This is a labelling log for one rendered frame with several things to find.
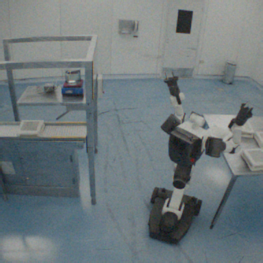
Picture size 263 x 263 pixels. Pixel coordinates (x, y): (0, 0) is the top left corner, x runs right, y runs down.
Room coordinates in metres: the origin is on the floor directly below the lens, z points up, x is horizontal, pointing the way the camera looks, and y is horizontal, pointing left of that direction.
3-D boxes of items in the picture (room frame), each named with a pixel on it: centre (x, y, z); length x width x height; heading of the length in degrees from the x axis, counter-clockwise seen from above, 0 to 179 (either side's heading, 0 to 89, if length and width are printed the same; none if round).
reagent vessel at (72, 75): (2.09, 0.57, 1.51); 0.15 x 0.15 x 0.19
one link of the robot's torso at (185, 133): (1.64, -0.46, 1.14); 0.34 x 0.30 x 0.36; 48
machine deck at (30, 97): (2.02, 0.74, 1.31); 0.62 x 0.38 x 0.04; 97
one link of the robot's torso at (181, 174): (1.60, -0.47, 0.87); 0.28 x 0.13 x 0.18; 161
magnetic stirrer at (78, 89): (2.09, 0.57, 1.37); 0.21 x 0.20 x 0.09; 7
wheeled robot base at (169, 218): (1.70, -0.50, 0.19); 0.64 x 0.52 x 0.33; 161
